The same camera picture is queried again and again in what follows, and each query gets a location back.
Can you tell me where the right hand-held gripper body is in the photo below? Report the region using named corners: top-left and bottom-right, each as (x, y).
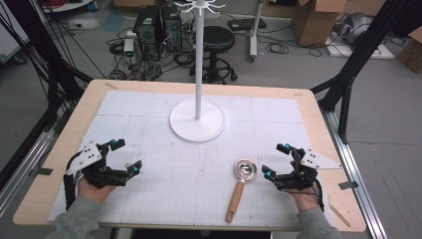
top-left (274, 147), bottom-right (343, 192)

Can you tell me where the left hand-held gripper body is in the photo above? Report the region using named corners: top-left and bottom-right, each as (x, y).
top-left (65, 140), bottom-right (129, 189)

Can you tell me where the metal strainer with wooden handle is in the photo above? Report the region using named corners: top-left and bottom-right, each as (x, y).
top-left (225, 158), bottom-right (258, 224)

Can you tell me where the white hook stand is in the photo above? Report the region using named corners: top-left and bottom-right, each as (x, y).
top-left (169, 0), bottom-right (228, 143)

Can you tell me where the person's left hand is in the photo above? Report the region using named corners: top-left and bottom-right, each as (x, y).
top-left (77, 177), bottom-right (117, 204)

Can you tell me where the person's right hand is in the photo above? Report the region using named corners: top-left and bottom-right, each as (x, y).
top-left (287, 160), bottom-right (322, 212)

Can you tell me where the white grid mat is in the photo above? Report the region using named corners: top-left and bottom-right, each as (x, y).
top-left (48, 90), bottom-right (336, 231)

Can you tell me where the tan tape strip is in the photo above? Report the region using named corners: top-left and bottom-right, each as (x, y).
top-left (328, 203), bottom-right (351, 228)

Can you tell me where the white device with green light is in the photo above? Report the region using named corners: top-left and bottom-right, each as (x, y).
top-left (123, 31), bottom-right (137, 65)

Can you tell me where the white wheeled pole stand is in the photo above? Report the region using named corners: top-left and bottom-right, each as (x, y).
top-left (248, 0), bottom-right (266, 63)

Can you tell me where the black computer tower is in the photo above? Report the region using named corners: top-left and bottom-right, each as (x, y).
top-left (160, 4), bottom-right (184, 54)
top-left (133, 5), bottom-right (163, 61)

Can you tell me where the white flat board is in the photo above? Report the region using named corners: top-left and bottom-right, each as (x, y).
top-left (323, 32), bottom-right (396, 61)

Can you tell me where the black round stool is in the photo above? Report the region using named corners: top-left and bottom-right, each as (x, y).
top-left (190, 25), bottom-right (239, 85)

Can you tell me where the large open cardboard box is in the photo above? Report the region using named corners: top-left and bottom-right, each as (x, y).
top-left (292, 0), bottom-right (348, 48)

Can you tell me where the flat black box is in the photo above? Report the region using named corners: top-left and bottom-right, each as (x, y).
top-left (227, 17), bottom-right (268, 33)

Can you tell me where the grey silver appliance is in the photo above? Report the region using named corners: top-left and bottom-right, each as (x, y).
top-left (334, 12), bottom-right (375, 46)

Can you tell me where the small cardboard box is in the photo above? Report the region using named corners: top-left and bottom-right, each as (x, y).
top-left (396, 26), bottom-right (422, 75)

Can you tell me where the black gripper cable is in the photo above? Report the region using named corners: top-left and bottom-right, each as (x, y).
top-left (63, 158), bottom-right (81, 211)
top-left (285, 178), bottom-right (325, 213)

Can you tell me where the aluminium rail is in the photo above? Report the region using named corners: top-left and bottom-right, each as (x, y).
top-left (319, 109), bottom-right (388, 239)
top-left (0, 129), bottom-right (57, 218)

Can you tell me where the black metal frame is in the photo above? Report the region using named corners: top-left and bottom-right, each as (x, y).
top-left (0, 0), bottom-right (95, 190)
top-left (311, 0), bottom-right (422, 144)

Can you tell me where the coiled black cable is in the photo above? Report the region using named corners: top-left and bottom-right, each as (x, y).
top-left (265, 42), bottom-right (290, 56)

